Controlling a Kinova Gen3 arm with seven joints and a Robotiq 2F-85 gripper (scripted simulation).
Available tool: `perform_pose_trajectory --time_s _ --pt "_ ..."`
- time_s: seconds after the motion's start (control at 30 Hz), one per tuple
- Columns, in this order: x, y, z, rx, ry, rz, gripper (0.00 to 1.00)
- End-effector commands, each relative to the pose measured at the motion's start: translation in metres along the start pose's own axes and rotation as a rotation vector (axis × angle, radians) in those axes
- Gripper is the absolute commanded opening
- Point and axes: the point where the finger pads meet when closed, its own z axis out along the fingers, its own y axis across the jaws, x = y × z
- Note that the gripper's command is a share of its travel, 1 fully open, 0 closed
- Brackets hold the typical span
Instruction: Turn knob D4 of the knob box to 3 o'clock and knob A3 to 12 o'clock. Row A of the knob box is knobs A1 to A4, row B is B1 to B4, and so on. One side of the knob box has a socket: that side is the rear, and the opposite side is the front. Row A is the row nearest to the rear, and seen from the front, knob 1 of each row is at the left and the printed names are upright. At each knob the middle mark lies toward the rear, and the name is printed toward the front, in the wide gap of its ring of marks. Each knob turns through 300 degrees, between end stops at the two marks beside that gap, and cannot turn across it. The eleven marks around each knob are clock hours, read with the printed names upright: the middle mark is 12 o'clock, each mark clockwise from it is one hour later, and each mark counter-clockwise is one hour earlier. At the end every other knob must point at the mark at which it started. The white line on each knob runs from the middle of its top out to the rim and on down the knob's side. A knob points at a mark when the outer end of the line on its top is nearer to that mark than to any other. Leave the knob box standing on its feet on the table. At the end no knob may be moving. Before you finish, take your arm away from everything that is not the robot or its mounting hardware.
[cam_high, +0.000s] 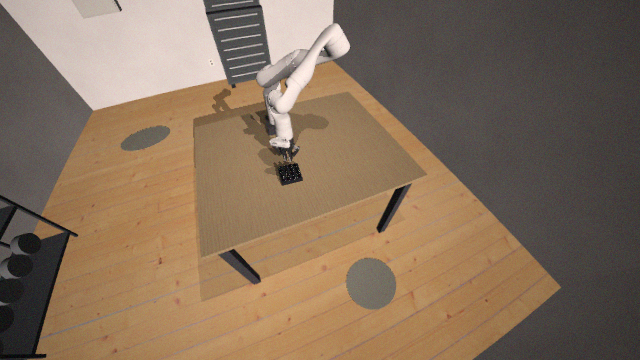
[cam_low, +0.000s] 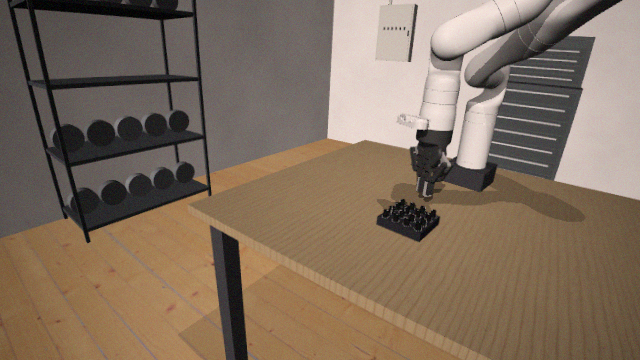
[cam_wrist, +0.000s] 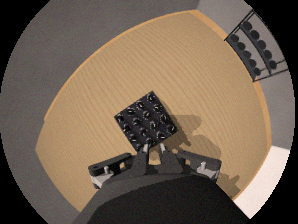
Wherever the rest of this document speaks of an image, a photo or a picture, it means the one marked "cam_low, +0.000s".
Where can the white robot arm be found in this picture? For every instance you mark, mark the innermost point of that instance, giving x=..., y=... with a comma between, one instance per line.
x=466, y=32

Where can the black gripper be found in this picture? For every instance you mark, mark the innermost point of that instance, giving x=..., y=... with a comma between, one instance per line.
x=430, y=156

